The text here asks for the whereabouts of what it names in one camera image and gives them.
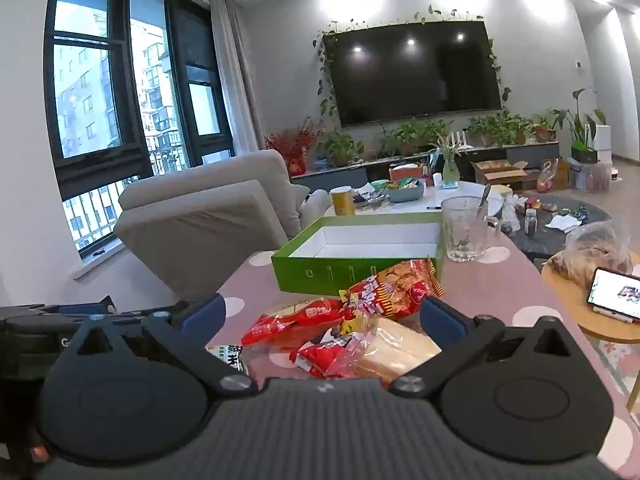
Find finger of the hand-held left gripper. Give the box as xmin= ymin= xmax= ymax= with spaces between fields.
xmin=47 ymin=295 xmax=146 ymax=322

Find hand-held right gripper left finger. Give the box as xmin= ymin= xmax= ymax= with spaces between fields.
xmin=67 ymin=293 xmax=252 ymax=397

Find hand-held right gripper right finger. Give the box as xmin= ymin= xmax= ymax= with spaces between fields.
xmin=390 ymin=296 xmax=576 ymax=398

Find green printed snack packet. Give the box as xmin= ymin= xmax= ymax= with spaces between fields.
xmin=205 ymin=344 xmax=251 ymax=376

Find pile of snack packets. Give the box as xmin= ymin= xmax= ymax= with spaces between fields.
xmin=340 ymin=259 xmax=445 ymax=333

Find clear bread packet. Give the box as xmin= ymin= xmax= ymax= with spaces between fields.
xmin=345 ymin=316 xmax=443 ymax=386

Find long red snack packet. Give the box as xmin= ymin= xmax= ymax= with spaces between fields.
xmin=241 ymin=297 xmax=346 ymax=348

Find green cardboard box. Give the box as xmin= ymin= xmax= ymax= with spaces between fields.
xmin=271 ymin=210 xmax=446 ymax=297

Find small red snack packet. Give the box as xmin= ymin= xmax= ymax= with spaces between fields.
xmin=290 ymin=337 xmax=353 ymax=378

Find glass mug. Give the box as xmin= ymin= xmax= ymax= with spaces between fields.
xmin=441 ymin=196 xmax=498 ymax=263

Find beige armchair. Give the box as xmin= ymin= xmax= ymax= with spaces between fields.
xmin=114 ymin=149 xmax=331 ymax=301

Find white round table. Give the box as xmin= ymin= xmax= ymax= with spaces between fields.
xmin=325 ymin=180 xmax=503 ymax=218

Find clear plastic bag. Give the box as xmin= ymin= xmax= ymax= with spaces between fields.
xmin=500 ymin=192 xmax=523 ymax=235

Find round wooden side table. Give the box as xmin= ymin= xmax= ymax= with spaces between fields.
xmin=541 ymin=252 xmax=640 ymax=343

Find grey tray of items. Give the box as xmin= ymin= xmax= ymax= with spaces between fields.
xmin=387 ymin=182 xmax=426 ymax=204

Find dark round table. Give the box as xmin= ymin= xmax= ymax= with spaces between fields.
xmin=510 ymin=195 xmax=613 ymax=261

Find pile of dark packets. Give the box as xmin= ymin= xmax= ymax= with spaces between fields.
xmin=352 ymin=187 xmax=390 ymax=208

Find glass vase with plant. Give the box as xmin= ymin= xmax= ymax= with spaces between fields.
xmin=430 ymin=135 xmax=471 ymax=186

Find orange box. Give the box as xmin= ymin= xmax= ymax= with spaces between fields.
xmin=389 ymin=165 xmax=426 ymax=183

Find yellow can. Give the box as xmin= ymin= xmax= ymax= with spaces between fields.
xmin=331 ymin=186 xmax=357 ymax=217

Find white tissue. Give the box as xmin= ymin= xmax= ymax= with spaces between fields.
xmin=545 ymin=215 xmax=583 ymax=233

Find brown cardboard box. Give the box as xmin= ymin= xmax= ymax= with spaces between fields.
xmin=471 ymin=159 xmax=530 ymax=191

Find plastic bag of food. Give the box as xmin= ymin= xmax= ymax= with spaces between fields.
xmin=552 ymin=220 xmax=633 ymax=286

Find grey television cabinet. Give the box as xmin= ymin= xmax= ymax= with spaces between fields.
xmin=290 ymin=141 xmax=561 ymax=193

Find smartphone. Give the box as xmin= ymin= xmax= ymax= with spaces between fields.
xmin=586 ymin=267 xmax=640 ymax=322

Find floral rug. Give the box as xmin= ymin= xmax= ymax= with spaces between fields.
xmin=580 ymin=330 xmax=640 ymax=411

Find potted green plant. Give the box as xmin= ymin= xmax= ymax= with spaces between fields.
xmin=465 ymin=112 xmax=533 ymax=147
xmin=317 ymin=130 xmax=366 ymax=167
xmin=380 ymin=119 xmax=453 ymax=157

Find red flower plant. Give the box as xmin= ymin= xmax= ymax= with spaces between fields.
xmin=265 ymin=130 xmax=316 ymax=176

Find black framed window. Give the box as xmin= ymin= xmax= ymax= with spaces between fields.
xmin=44 ymin=0 xmax=236 ymax=261

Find clear storage boxes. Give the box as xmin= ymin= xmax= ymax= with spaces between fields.
xmin=572 ymin=160 xmax=613 ymax=192

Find small potted plant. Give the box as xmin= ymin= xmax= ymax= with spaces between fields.
xmin=532 ymin=116 xmax=558 ymax=142

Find white curtain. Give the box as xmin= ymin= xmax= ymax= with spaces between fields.
xmin=207 ymin=0 xmax=271 ymax=153

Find tall leafy plant black pot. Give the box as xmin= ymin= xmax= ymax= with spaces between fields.
xmin=550 ymin=89 xmax=608 ymax=163

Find white air purifier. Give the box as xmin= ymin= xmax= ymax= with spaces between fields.
xmin=592 ymin=125 xmax=613 ymax=166

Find trailing vine plant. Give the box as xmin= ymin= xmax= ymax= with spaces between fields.
xmin=312 ymin=5 xmax=513 ymax=118

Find wall television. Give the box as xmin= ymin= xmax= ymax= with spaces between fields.
xmin=322 ymin=20 xmax=502 ymax=128

